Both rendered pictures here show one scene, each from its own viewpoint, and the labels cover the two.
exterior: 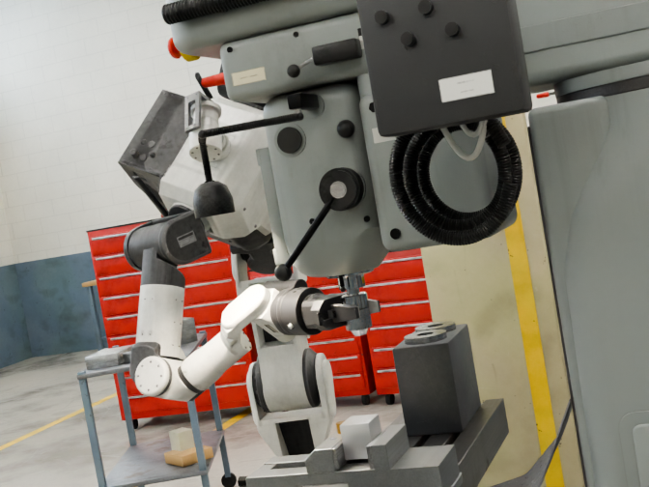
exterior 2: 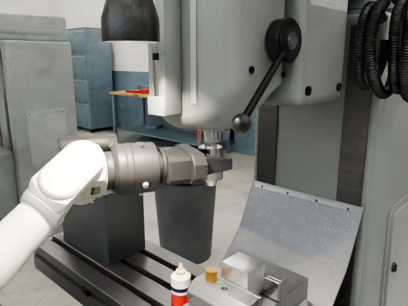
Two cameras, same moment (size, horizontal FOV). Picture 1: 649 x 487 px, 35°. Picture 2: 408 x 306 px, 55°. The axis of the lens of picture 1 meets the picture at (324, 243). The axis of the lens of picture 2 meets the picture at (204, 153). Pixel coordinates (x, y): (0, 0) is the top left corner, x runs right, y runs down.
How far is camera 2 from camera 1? 1.66 m
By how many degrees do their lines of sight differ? 67
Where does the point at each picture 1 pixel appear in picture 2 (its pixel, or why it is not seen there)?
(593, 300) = (392, 143)
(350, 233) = (271, 86)
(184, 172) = not seen: outside the picture
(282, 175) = (232, 10)
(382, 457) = (286, 287)
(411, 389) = (116, 226)
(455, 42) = not seen: outside the picture
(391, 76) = not seen: outside the picture
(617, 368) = (391, 183)
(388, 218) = (306, 76)
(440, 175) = (332, 46)
